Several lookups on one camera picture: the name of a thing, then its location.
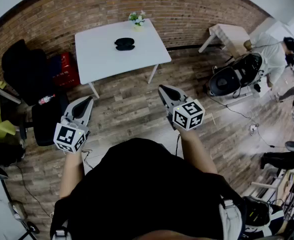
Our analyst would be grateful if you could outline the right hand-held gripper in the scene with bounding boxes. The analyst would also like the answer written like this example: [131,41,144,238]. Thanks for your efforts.
[158,84,206,132]

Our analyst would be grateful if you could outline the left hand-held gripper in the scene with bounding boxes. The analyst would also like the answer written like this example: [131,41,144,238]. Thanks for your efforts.
[53,96,95,154]

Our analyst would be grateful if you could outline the black glasses case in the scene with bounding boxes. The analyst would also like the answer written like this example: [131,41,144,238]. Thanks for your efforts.
[114,37,136,52]

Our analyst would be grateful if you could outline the person's right forearm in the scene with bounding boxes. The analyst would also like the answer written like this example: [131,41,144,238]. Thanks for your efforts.
[178,126,218,175]

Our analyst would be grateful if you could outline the person's left forearm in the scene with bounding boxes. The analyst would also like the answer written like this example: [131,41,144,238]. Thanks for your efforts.
[58,148,86,200]

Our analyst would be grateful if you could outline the plastic bottle with red label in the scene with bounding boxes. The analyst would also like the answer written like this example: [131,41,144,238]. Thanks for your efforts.
[38,93,56,106]

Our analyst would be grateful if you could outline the red box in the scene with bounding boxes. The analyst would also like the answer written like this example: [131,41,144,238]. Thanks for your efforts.
[52,51,81,87]

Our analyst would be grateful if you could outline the white table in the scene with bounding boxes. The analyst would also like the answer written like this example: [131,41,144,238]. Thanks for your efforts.
[74,18,172,99]

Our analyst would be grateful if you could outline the black office chair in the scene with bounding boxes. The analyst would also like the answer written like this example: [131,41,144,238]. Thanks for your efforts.
[1,38,71,147]

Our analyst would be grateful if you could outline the potted artificial flowers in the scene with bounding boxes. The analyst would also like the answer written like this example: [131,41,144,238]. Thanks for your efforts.
[128,9,147,32]

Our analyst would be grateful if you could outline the beige wooden table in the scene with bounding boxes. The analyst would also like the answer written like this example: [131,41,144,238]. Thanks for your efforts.
[198,23,251,60]

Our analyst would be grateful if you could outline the person's black shirt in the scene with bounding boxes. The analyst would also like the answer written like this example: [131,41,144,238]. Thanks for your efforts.
[49,137,246,240]

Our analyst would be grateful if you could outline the black bag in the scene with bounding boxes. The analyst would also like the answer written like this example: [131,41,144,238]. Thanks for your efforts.
[260,150,294,170]

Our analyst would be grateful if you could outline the black sneaker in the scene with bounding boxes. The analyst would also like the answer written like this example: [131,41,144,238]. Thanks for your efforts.
[242,195,285,234]

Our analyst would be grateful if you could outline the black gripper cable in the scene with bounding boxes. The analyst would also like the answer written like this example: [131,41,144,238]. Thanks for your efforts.
[80,148,96,170]
[175,133,183,158]

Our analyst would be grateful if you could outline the white floor cable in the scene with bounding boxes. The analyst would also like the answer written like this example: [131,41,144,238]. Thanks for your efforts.
[206,91,288,150]

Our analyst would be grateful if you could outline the black floor cable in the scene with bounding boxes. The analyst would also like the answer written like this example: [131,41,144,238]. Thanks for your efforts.
[11,163,53,220]

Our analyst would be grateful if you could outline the grey harness strap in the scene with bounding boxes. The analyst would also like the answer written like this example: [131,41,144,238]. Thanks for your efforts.
[217,198,243,240]
[52,227,68,240]

